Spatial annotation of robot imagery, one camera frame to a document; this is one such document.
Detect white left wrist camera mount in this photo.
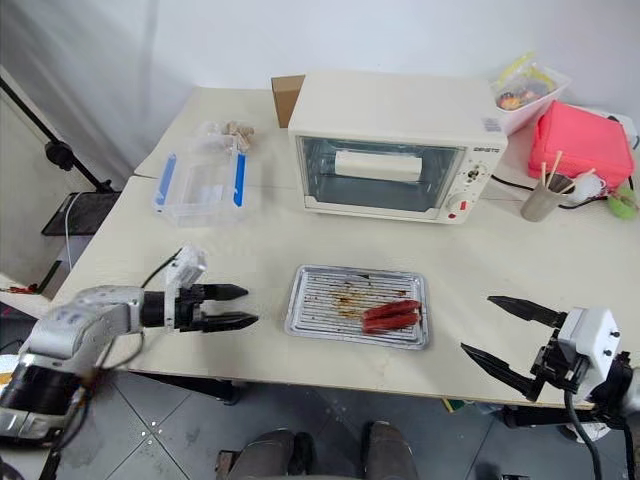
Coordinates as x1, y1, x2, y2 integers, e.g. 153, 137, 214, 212
163, 244, 209, 332

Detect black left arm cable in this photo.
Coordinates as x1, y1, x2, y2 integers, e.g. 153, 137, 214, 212
94, 252, 182, 372

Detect silver baking tray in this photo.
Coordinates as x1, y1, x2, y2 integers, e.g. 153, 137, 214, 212
283, 264, 432, 352

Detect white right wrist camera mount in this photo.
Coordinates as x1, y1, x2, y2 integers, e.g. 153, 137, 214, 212
556, 306, 622, 397

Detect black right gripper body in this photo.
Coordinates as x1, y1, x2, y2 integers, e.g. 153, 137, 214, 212
529, 322, 592, 397

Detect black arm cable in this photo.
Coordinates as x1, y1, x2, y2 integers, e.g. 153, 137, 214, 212
94, 252, 182, 372
563, 387, 604, 480

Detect grey metal cup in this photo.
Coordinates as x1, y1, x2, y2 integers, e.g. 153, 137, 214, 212
519, 172, 577, 222

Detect white round toy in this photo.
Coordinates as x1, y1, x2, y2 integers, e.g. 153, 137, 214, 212
568, 168, 609, 204

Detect black table frame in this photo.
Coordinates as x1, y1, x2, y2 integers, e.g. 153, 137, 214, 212
128, 370, 247, 407

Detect dark rounded shape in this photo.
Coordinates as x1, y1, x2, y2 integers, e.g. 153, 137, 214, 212
360, 419, 420, 480
217, 428, 317, 480

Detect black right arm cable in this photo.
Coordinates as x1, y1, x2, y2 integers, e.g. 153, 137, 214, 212
563, 387, 604, 480

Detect white plastic bin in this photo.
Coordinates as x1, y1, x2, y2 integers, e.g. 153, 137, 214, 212
489, 63, 574, 137

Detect clear container blue clips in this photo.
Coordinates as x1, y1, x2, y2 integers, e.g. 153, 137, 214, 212
151, 137, 249, 228

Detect brown cardboard box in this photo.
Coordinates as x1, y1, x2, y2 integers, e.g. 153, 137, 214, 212
270, 74, 307, 130

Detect glass oven door white handle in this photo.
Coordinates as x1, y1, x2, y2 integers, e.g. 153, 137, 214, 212
294, 133, 467, 212

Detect red sausage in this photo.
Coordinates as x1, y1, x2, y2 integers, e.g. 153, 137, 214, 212
366, 299, 420, 321
362, 310, 421, 335

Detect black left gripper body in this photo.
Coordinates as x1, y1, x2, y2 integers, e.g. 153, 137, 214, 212
174, 283, 214, 335

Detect clear bag beige pieces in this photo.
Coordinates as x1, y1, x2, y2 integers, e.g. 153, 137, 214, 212
196, 119, 257, 154

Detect black oven power cord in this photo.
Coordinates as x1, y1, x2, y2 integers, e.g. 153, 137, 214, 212
491, 173, 614, 209

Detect green toy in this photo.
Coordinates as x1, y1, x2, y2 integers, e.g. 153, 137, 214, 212
606, 183, 640, 222

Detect white device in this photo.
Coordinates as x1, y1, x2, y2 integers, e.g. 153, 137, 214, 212
606, 112, 640, 151

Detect cream toaster oven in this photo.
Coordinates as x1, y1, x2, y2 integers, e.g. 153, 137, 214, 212
287, 69, 510, 227

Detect black mesh shelf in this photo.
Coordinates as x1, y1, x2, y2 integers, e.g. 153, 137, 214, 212
41, 191, 122, 237

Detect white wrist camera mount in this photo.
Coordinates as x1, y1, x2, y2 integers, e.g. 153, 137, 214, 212
556, 306, 622, 397
163, 244, 209, 332

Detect pink plastic box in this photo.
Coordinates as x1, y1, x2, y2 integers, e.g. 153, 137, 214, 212
527, 99, 637, 189

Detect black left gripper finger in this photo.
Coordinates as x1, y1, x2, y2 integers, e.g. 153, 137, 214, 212
202, 311, 261, 335
202, 283, 250, 302

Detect yellow plastic bag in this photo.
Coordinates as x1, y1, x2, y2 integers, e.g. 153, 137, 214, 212
498, 49, 537, 84

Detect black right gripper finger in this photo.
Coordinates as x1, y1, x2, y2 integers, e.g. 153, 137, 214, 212
487, 294, 569, 330
460, 342, 541, 402

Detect thin white cable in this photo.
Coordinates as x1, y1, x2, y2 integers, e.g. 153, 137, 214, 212
63, 193, 80, 274

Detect black stand pole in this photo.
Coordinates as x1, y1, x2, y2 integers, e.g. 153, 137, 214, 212
0, 77, 115, 194

